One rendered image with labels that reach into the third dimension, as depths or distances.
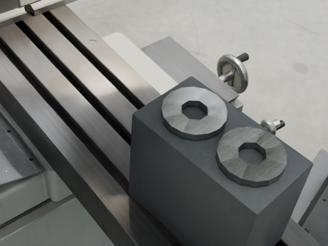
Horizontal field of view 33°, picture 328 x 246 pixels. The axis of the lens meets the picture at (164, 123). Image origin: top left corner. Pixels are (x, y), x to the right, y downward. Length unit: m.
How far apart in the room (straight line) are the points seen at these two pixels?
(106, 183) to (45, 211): 0.27
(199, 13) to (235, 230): 2.29
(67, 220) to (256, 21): 1.97
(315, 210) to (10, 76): 0.80
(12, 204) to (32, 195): 0.04
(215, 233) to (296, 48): 2.15
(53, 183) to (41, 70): 0.22
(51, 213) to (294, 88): 1.69
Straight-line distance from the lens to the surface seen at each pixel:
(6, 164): 1.03
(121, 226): 0.87
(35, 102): 1.04
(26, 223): 1.15
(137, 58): 1.30
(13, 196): 1.07
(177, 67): 1.42
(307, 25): 3.02
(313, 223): 1.43
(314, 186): 1.74
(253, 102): 2.51
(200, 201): 0.75
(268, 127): 1.60
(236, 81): 1.57
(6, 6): 1.21
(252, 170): 0.70
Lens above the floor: 1.72
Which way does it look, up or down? 47 degrees down
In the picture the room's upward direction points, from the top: 6 degrees clockwise
